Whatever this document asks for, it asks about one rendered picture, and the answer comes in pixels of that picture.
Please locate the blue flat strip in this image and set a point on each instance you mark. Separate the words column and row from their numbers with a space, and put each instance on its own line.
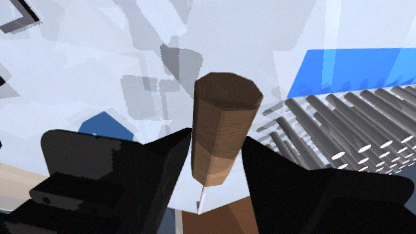
column 338, row 70

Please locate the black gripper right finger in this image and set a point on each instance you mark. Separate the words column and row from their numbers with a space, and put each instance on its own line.
column 289, row 199

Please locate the blue block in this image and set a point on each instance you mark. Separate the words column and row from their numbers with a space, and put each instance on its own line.
column 104, row 124

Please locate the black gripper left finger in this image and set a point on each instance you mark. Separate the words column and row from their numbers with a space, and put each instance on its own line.
column 148, row 172

